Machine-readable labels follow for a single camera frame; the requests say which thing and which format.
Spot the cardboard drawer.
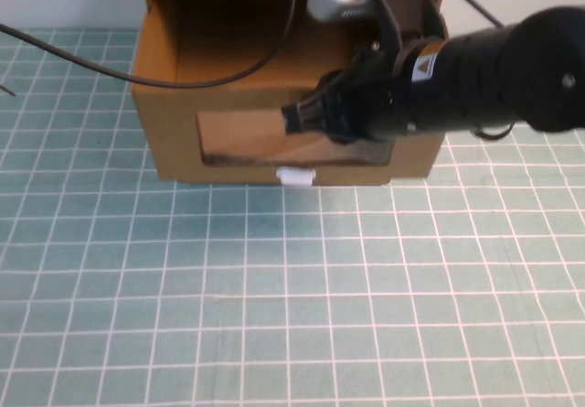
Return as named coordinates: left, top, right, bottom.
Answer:
left=131, top=0, right=447, bottom=187

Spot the green checkered tablecloth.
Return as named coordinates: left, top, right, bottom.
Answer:
left=0, top=28, right=585, bottom=407

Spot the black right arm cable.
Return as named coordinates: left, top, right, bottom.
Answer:
left=441, top=0, right=506, bottom=29

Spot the long black cable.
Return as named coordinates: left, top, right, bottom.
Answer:
left=0, top=0, right=298, bottom=89

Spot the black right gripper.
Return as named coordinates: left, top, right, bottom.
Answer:
left=281, top=46, right=415, bottom=145

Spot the white handle below window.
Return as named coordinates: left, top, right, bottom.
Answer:
left=276, top=166, right=317, bottom=188

